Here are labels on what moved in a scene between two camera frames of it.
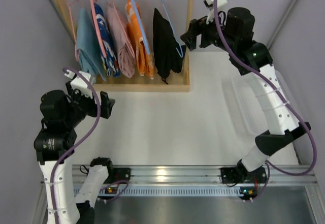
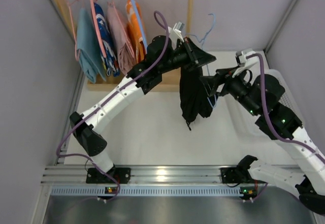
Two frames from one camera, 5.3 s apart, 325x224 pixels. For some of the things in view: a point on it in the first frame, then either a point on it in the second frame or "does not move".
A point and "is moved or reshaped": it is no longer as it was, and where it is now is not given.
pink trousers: x=119 y=25 does not move
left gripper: x=104 y=104 to x=192 y=54
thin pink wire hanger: x=133 y=54 does not move
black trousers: x=168 y=58 is moved or reshaped
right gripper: x=192 y=36 to x=220 y=82
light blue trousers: x=89 y=54 does not move
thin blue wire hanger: x=161 y=1 to x=202 y=39
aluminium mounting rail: x=170 y=181 does not move
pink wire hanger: x=70 y=10 does not move
